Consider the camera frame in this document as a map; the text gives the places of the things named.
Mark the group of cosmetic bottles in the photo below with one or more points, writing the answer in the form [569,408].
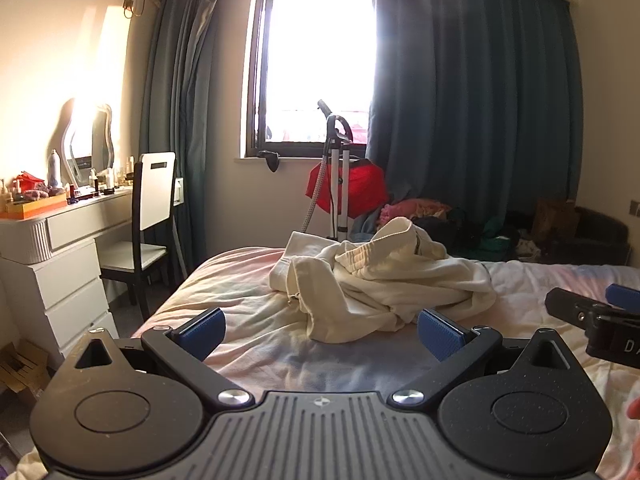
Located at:
[100,180]

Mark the brass wall socket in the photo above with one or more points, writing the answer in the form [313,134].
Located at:
[635,208]

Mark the white vanity dresser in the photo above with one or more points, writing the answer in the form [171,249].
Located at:
[60,270]

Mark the cream sweatpants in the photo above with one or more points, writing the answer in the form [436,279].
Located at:
[380,280]

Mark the brown paper bag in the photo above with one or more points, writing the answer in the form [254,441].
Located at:
[552,217]

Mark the white wall box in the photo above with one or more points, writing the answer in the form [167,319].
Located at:
[179,190]

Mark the white and black chair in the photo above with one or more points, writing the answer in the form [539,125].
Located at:
[152,195]

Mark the bed with pastel sheet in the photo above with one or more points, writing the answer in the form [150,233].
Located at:
[250,310]

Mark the wavy framed mirror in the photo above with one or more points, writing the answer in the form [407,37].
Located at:
[85,135]

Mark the white spray bottle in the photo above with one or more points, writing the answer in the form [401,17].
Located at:
[54,170]

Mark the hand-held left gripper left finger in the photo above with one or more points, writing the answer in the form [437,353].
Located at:
[202,334]

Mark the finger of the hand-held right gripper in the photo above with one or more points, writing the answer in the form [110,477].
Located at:
[624,297]
[570,307]

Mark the cardboard box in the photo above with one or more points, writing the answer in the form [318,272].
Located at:
[20,370]

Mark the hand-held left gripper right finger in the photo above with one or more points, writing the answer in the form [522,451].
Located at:
[440,336]

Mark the black armchair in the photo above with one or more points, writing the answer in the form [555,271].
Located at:
[600,232]

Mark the person's right hand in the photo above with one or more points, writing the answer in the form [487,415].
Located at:
[635,430]

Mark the garment steamer stand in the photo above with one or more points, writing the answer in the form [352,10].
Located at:
[331,180]

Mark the window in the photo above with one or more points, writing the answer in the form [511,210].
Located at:
[320,50]

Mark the orange tray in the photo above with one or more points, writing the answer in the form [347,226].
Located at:
[40,206]

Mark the pile of mixed clothes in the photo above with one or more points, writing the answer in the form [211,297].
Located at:
[415,208]

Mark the red box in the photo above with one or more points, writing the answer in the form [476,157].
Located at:
[30,181]

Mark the teal curtain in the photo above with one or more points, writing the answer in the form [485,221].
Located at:
[475,85]
[200,110]

